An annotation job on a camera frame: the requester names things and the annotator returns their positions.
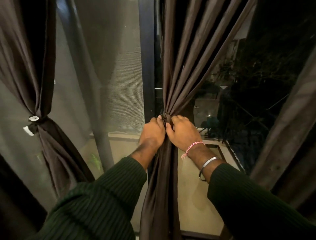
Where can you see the person's left hand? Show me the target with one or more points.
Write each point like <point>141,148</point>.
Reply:
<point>151,134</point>

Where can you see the person's right hand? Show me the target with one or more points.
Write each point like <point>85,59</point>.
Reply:
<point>184,132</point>

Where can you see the person's left fingers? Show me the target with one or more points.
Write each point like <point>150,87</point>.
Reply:
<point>158,121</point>

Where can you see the person's right thumb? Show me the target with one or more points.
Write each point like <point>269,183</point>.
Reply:
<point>168,129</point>

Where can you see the brown curtain tieback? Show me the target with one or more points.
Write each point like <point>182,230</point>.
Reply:
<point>167,116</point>

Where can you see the brown curtain with plain tieback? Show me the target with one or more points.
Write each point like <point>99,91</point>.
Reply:
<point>172,74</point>

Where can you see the person's right forearm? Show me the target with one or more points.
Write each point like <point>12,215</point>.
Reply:
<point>246,197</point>

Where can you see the person's left forearm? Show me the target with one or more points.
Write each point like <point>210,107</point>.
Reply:
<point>98,200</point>

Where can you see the silver metal bangle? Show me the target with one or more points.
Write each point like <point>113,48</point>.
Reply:
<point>206,165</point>

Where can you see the window insect screen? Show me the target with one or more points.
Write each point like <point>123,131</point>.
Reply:
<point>98,74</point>

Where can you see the dark leafy tree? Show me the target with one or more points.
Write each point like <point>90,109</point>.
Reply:
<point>266,74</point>

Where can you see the brown curtain without tieback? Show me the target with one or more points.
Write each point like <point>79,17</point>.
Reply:
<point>287,128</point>

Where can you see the brown curtain with white-tabbed tieback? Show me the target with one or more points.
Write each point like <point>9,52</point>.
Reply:
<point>32,86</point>

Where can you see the black window frame post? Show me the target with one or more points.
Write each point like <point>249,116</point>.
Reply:
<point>147,59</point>

